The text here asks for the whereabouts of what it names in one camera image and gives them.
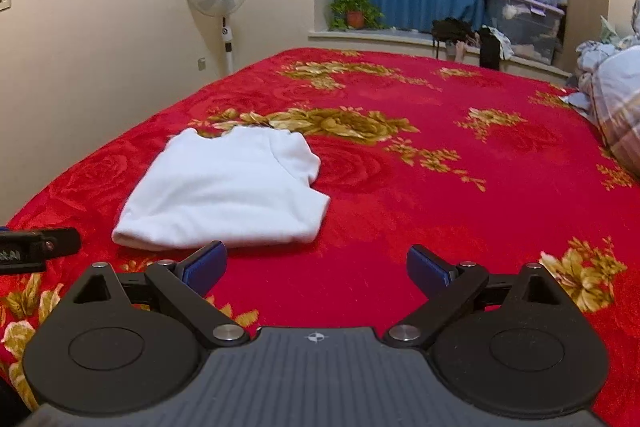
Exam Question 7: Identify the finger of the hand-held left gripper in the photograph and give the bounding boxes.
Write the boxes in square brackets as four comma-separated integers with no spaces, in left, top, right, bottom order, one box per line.
[0,228,82,256]

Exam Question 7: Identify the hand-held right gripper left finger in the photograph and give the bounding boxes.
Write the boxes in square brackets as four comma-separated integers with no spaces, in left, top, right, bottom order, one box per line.
[72,241,252,351]

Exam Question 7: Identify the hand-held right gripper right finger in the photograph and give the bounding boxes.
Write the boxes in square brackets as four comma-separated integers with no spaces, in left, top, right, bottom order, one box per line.
[382,244,569,351]

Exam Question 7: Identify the white long-sleeved shirt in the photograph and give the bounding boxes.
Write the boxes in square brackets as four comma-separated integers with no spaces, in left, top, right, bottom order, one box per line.
[111,126,331,251]

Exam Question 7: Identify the red floral blanket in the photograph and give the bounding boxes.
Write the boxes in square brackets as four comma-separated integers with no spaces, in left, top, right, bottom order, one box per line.
[0,47,640,427]

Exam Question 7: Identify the black upright case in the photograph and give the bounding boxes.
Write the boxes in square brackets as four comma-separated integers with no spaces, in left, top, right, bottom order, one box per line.
[478,26,502,69]

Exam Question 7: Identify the black bag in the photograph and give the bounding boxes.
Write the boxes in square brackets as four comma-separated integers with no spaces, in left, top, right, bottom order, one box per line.
[431,18,479,58]

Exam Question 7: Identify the plaid quilt pile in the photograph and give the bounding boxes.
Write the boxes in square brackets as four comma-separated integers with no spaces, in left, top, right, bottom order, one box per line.
[565,0,640,178]

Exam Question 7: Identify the clear plastic storage box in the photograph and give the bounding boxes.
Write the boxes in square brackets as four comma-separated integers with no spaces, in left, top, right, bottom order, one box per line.
[485,0,565,66]

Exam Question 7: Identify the potted green plant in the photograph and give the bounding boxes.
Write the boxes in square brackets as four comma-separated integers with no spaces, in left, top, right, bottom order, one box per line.
[328,0,387,32]

